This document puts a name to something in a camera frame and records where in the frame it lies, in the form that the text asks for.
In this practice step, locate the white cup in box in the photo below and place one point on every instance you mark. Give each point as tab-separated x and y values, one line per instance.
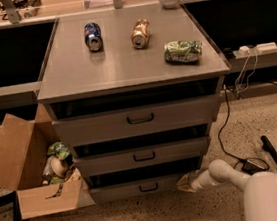
59	167

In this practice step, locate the black power adapter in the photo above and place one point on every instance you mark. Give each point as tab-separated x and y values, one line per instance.
251	168

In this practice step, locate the orange soda can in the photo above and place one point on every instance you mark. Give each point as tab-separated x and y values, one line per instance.
141	34

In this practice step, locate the grey drawer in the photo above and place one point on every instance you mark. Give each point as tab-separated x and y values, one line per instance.
134	113
140	181
144	150

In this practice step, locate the grey middle drawer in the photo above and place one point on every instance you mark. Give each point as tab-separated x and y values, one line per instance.
144	150

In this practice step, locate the cardboard box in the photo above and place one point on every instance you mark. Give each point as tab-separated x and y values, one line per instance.
23	154

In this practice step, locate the green chip bag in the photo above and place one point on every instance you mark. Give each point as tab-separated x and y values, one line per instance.
183	51

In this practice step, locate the grey drawer cabinet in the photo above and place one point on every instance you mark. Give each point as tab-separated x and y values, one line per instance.
74	72

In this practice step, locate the white power strip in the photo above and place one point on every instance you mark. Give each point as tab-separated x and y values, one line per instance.
258	49

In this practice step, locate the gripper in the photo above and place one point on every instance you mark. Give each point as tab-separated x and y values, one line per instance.
197	183

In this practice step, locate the grey bottom drawer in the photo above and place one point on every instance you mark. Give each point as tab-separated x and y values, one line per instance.
140	181

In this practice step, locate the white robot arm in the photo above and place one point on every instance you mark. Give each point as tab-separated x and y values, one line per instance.
259	190

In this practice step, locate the blue soda can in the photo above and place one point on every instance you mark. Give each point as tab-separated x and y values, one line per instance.
92	36

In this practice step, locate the grey top drawer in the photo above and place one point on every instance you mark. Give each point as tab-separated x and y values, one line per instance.
134	113

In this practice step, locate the green bag in box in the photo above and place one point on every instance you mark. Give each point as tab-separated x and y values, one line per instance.
59	150

